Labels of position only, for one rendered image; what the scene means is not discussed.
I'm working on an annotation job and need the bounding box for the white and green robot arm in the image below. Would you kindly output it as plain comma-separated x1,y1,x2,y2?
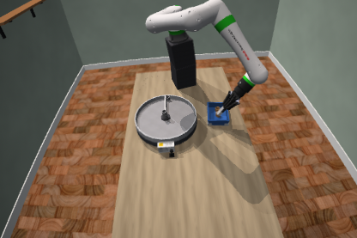
146,0,269,93

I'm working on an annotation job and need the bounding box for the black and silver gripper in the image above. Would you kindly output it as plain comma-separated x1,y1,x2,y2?
217,85,245,116

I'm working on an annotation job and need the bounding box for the blue open crate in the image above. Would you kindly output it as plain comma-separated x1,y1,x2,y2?
207,102,229,126

